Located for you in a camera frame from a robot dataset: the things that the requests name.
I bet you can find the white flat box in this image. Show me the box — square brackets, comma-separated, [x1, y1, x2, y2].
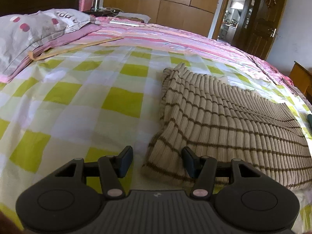
[110, 20, 145, 27]

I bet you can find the beige brown-striped knit sweater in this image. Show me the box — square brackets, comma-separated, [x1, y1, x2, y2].
[142, 64, 311, 190]

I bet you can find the steel thermos cup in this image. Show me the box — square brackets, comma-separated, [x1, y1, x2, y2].
[93, 0, 100, 11]

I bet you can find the green checkered bed sheet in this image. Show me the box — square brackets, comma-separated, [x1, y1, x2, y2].
[1, 45, 311, 224]

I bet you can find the teal folded towel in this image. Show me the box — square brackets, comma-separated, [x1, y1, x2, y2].
[307, 113, 312, 128]

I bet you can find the wooden wardrobe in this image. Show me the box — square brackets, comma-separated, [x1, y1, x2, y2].
[103, 0, 218, 36]

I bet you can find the wooden side cabinet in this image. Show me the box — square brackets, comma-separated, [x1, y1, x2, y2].
[289, 61, 312, 97]

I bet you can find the grey pink-dotted pillow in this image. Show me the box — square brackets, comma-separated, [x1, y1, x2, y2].
[1, 9, 100, 83]

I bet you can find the pink striped quilt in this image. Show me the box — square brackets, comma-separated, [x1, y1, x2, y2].
[29, 16, 293, 86]

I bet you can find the dark brown door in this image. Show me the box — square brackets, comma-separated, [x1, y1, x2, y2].
[232, 0, 286, 60]

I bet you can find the pink storage box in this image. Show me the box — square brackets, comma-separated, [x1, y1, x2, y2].
[79, 0, 94, 12]

